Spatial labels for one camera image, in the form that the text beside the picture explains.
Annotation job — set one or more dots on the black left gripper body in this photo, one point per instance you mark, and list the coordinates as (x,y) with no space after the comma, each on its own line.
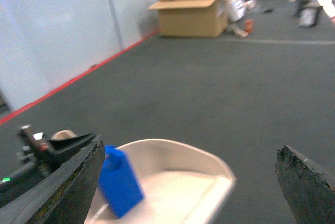
(44,155)

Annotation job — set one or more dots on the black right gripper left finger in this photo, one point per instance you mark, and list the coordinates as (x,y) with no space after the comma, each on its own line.
(65,196)

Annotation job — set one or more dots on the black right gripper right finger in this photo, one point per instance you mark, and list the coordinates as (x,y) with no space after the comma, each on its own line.
(307,187)

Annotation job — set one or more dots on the blue plastic part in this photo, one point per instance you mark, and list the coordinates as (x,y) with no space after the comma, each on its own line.
(118,182)

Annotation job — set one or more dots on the beige plastic scoop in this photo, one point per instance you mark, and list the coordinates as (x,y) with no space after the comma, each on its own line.
(181,184)

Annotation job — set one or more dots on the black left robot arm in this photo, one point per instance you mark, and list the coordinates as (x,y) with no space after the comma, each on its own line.
(12,186)

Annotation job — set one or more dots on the black white box right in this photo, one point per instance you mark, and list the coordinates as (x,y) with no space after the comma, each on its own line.
(309,16)

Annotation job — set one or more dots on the orange small can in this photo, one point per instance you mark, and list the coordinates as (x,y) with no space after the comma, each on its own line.
(248,25)

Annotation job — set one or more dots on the large open cardboard box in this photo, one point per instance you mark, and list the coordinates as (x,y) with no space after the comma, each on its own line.
(191,18)

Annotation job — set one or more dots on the wooden handled brush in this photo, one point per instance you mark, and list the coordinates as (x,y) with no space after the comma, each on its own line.
(238,32)

